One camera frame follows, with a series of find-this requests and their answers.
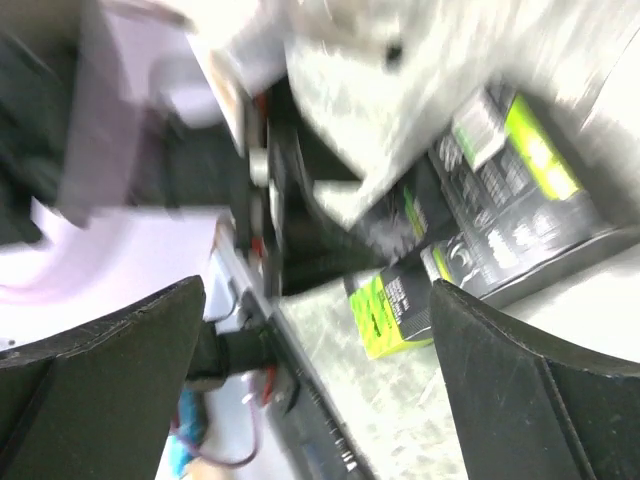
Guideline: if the black green razor box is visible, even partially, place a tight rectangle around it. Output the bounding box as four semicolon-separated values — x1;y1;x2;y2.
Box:
349;83;639;359

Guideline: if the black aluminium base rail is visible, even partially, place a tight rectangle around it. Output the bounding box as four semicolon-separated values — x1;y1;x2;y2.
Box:
214;220;375;479

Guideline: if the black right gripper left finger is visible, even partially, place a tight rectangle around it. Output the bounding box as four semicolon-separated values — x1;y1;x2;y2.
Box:
1;276;205;480

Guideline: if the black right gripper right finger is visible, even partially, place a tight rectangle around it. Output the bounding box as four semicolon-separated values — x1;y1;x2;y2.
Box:
431;280;639;479

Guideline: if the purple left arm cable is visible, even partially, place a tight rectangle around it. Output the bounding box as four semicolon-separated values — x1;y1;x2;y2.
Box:
169;369;264;469

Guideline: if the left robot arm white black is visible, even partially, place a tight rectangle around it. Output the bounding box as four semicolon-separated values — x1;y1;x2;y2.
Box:
1;1;284;305

